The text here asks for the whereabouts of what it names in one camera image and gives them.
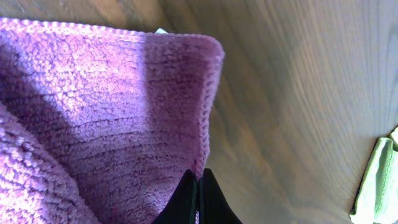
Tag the purple microfiber cloth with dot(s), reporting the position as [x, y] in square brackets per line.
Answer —
[98, 125]

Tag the white cloth label tag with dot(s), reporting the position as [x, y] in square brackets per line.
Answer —
[160, 31]

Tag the green microfiber cloth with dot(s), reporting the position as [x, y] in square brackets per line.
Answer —
[376, 201]

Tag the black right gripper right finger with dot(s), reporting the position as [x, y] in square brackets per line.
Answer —
[212, 205]

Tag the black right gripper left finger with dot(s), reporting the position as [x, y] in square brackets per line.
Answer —
[181, 208]

